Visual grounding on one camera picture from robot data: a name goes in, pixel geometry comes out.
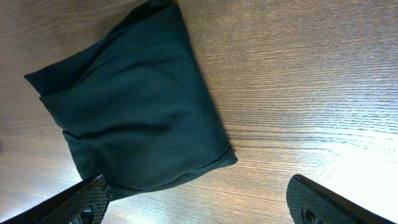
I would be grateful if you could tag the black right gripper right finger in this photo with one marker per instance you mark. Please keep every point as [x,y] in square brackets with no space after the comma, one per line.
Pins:
[312,203]

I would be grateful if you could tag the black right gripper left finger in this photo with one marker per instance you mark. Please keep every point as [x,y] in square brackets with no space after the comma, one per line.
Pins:
[85,202]

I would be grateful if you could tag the black leggings with red waistband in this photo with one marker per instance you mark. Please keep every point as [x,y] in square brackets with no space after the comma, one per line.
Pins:
[134,106]

